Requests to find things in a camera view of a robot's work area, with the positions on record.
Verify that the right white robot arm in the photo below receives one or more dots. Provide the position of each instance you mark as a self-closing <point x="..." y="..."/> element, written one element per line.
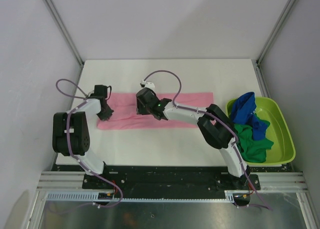
<point x="216" y="128"/>

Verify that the green t shirt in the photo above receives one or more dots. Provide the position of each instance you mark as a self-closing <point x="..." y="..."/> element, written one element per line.
<point x="252" y="151"/>

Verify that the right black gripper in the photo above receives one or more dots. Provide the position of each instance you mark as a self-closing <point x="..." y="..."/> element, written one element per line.
<point x="139" y="110"/>

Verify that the grey slotted cable duct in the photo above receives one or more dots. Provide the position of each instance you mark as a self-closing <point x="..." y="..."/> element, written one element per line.
<point x="103" y="196"/>

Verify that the right aluminium frame post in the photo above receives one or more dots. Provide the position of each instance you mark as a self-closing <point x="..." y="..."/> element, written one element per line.
<point x="280" y="23"/>

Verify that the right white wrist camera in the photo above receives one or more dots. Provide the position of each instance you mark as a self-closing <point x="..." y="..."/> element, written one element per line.
<point x="147" y="84"/>

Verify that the left aluminium frame post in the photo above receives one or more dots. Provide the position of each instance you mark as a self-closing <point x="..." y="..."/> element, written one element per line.
<point x="52" y="9"/>

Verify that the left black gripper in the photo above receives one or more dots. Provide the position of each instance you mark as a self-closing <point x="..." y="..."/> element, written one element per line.
<point x="107" y="115"/>

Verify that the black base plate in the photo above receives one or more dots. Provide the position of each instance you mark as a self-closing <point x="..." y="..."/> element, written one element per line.
<point x="169" y="179"/>

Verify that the blue t shirt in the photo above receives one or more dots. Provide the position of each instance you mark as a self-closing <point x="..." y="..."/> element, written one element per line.
<point x="243" y="112"/>

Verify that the pink t shirt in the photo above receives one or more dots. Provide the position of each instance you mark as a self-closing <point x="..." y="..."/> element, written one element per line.
<point x="125" y="117"/>

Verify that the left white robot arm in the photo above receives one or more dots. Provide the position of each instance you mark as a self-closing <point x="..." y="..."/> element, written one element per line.
<point x="70" y="135"/>

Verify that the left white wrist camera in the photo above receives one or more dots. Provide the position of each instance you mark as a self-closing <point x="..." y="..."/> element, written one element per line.
<point x="89" y="93"/>

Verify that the aluminium frame post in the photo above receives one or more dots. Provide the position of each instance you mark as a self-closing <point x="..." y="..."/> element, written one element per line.
<point x="52" y="9"/>
<point x="280" y="23"/>

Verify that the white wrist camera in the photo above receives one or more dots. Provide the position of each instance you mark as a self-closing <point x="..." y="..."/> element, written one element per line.
<point x="147" y="84"/>
<point x="89" y="93"/>

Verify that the lime green plastic basin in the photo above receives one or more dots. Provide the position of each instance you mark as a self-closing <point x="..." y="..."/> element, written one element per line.
<point x="283" y="150"/>

